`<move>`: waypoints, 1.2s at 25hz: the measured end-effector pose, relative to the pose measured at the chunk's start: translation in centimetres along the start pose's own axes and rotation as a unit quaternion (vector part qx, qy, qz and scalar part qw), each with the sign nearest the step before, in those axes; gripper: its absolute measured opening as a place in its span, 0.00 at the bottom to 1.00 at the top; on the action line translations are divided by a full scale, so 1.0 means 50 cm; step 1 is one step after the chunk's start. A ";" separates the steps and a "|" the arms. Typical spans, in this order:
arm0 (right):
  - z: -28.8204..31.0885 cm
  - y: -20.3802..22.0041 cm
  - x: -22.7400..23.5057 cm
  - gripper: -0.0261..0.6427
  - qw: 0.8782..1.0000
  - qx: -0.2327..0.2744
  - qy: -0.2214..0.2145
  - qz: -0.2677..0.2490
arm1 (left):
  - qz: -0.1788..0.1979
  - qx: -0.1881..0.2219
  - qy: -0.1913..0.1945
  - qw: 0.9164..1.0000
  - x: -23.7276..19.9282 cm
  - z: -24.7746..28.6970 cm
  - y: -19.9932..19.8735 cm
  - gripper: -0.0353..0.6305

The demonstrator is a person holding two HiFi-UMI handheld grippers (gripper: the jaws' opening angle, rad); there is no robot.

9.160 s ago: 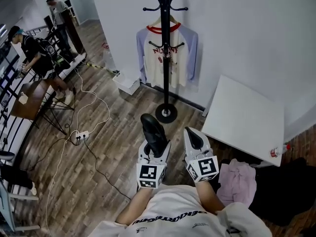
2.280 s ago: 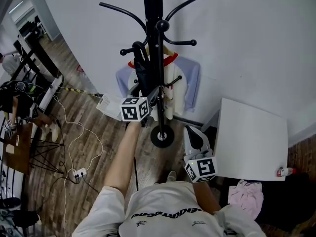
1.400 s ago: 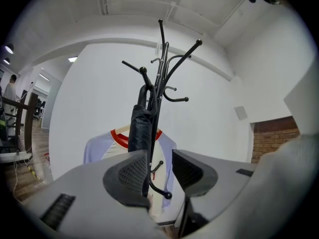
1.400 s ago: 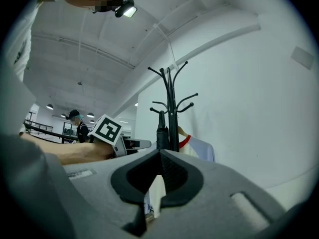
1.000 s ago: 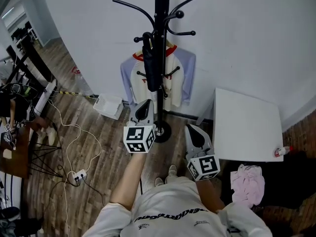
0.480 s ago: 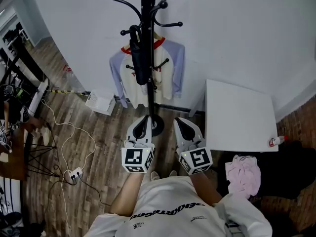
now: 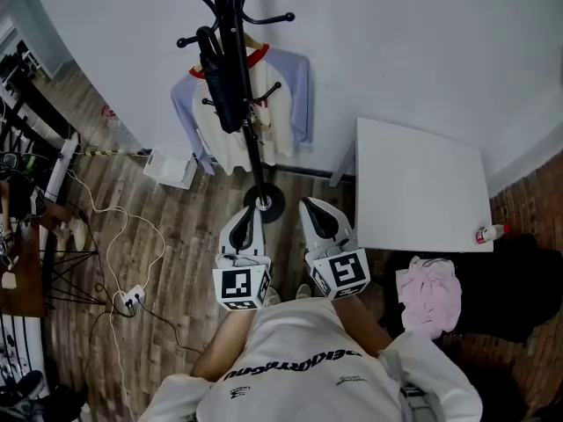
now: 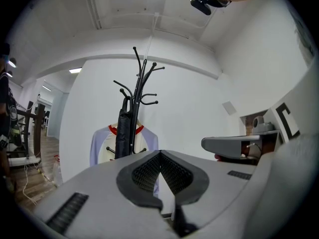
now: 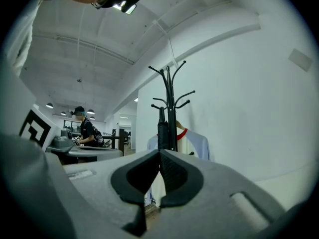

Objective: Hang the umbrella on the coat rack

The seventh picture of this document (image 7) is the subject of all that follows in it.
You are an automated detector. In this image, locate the black chair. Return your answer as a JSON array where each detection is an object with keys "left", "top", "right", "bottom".
[{"left": 381, "top": 233, "right": 558, "bottom": 345}]

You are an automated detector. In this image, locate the white plastic basket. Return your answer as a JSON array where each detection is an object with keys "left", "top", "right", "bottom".
[{"left": 143, "top": 146, "right": 200, "bottom": 191}]

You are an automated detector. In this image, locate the pink crumpled cloth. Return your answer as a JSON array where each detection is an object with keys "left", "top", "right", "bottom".
[{"left": 395, "top": 256, "right": 464, "bottom": 340}]

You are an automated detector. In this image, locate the yellow black striped tape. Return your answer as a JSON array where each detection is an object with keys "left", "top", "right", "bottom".
[{"left": 82, "top": 148, "right": 150, "bottom": 157}]

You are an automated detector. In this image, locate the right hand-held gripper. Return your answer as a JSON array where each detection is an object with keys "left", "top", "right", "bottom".
[{"left": 298, "top": 196, "right": 370, "bottom": 302}]

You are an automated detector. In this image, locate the white square table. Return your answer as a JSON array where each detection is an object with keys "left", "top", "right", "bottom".
[{"left": 328, "top": 116, "right": 494, "bottom": 254}]

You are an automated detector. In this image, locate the black coat rack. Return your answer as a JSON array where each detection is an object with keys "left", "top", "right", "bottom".
[{"left": 139, "top": 0, "right": 296, "bottom": 224}]

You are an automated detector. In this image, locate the person's left shoe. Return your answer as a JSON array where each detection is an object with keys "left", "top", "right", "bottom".
[{"left": 262, "top": 285, "right": 283, "bottom": 309}]

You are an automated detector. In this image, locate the white power strip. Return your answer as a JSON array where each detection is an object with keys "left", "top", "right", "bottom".
[{"left": 113, "top": 284, "right": 147, "bottom": 314}]

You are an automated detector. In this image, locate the person's white printed shirt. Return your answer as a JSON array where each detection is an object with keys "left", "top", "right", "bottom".
[{"left": 139, "top": 297, "right": 485, "bottom": 422}]

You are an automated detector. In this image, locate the person's left forearm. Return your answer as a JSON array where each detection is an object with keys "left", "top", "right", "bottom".
[{"left": 189, "top": 306, "right": 261, "bottom": 384}]

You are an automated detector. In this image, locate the person's right forearm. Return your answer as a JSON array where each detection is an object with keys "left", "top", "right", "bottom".
[{"left": 331, "top": 295, "right": 395, "bottom": 359}]

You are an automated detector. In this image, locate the white cable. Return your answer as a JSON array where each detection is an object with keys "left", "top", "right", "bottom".
[{"left": 65, "top": 168, "right": 167, "bottom": 422}]

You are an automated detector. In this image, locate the black cable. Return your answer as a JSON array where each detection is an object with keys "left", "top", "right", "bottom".
[{"left": 77, "top": 208, "right": 204, "bottom": 395}]

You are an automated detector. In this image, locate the small white bottle red cap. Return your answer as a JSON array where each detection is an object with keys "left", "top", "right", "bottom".
[{"left": 474, "top": 223, "right": 512, "bottom": 245}]

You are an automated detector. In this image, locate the black metal desk frame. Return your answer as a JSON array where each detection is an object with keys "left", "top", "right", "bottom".
[{"left": 38, "top": 211, "right": 107, "bottom": 312}]

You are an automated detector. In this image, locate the brown wooden desk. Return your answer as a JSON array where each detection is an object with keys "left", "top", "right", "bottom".
[{"left": 0, "top": 178, "right": 74, "bottom": 318}]

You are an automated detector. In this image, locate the black umbrella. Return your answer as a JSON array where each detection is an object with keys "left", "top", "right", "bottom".
[{"left": 195, "top": 25, "right": 245, "bottom": 135}]

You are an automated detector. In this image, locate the white shirt with purple sleeves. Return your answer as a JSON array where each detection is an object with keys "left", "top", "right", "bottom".
[{"left": 170, "top": 41, "right": 314, "bottom": 178}]

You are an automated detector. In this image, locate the grey shoulder strap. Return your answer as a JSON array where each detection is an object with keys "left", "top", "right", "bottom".
[{"left": 378, "top": 346, "right": 442, "bottom": 422}]

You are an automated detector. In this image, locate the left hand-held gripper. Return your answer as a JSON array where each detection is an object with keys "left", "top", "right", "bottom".
[{"left": 212, "top": 204, "right": 273, "bottom": 312}]

